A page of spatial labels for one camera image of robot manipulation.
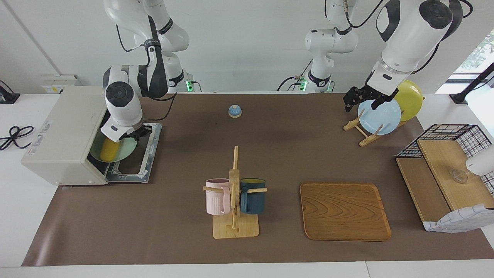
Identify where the pale green plate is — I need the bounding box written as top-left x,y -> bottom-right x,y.
90,133 -> 139,163

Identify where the toaster oven glass door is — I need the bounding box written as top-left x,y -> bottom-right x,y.
106,123 -> 162,183

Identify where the yellow corn cob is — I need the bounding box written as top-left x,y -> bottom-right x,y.
100,137 -> 121,162

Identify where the beige toaster oven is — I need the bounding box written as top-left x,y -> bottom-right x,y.
21,86 -> 112,186

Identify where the light blue plate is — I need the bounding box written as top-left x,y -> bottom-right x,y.
358,97 -> 402,135

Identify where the yellow plate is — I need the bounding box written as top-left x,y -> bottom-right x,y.
393,80 -> 424,122

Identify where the wooden plate rack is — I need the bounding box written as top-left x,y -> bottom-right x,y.
343,97 -> 426,147

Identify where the black clamp stand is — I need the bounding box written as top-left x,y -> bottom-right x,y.
450,62 -> 494,105

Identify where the light wooden stepped shelf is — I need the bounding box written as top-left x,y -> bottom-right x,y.
396,139 -> 494,232

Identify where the pink mug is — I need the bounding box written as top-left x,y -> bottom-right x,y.
205,178 -> 231,215

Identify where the brown table mat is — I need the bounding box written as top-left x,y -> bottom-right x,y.
21,93 -> 494,267

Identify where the small clear glass piece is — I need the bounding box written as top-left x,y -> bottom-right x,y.
450,167 -> 470,184

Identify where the brown wooden tray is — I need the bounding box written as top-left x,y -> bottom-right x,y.
300,182 -> 392,242

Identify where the white rounded device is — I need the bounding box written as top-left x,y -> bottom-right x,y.
465,144 -> 494,177

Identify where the dark blue mug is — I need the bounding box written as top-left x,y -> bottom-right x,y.
239,178 -> 267,215

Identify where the wooden mug rack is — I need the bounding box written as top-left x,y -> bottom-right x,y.
203,146 -> 268,239

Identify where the white checked cloth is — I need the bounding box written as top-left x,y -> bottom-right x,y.
423,203 -> 494,234

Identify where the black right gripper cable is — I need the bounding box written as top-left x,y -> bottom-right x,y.
143,93 -> 178,122

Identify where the oven wire rack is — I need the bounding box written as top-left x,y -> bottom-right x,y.
96,159 -> 130,175

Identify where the black wire basket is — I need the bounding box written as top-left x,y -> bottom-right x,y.
394,124 -> 494,193

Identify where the white wall socket box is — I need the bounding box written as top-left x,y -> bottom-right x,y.
41,74 -> 82,94

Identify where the black coiled cable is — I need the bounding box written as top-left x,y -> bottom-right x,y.
0,125 -> 35,151

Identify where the black table mount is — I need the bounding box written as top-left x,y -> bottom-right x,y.
0,80 -> 20,105

